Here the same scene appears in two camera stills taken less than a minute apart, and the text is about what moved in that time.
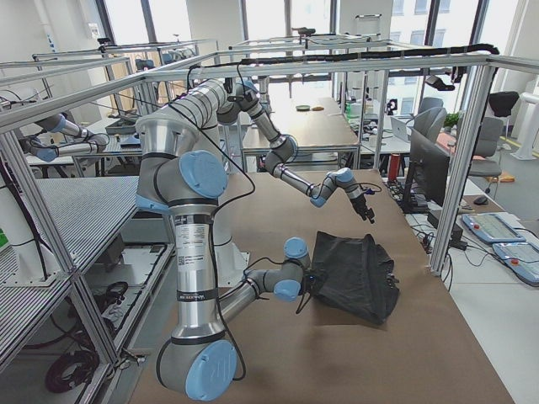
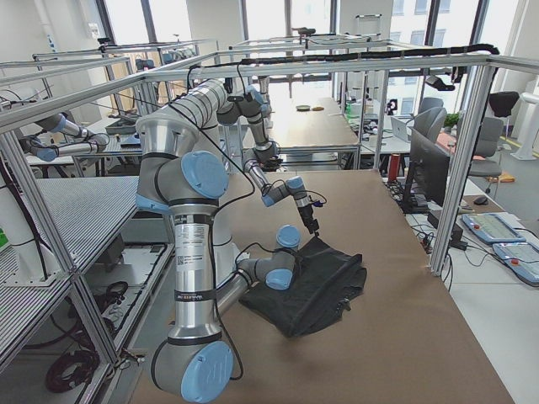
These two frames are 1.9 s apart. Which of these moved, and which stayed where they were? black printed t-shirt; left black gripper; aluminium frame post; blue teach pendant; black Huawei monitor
Moved: left black gripper; black printed t-shirt
Stayed: blue teach pendant; black Huawei monitor; aluminium frame post
